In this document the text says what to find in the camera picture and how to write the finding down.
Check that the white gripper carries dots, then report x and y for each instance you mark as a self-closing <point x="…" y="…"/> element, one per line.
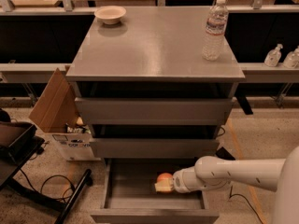
<point x="180" y="181"/>

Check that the orange fruit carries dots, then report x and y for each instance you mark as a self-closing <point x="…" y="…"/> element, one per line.
<point x="165" y="178"/>

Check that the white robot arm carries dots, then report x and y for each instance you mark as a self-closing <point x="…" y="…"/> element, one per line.
<point x="210" y="173"/>

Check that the grey bottom drawer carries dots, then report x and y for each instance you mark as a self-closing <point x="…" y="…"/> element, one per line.
<point x="130" y="196"/>

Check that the grey drawer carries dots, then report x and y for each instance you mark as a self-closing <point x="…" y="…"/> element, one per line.
<point x="130" y="196"/>
<point x="152" y="148"/>
<point x="133" y="111"/>

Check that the grey middle drawer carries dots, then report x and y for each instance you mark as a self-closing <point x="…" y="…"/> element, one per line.
<point x="152" y="148"/>

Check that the grey drawer cabinet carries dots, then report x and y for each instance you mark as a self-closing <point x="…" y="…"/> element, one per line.
<point x="154" y="53"/>

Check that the grey top drawer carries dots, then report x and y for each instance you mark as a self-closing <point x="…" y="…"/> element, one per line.
<point x="133" y="111"/>

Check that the black power adapter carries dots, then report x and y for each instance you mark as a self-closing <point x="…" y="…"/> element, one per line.
<point x="224" y="154"/>

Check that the open cardboard box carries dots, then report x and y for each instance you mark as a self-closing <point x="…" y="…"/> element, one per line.
<point x="56" y="115"/>

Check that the clear plastic water bottle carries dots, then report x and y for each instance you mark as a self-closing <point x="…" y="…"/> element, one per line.
<point x="215" y="29"/>

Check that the cream ceramic bowl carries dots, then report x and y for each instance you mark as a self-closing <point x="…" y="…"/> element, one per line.
<point x="110" y="15"/>

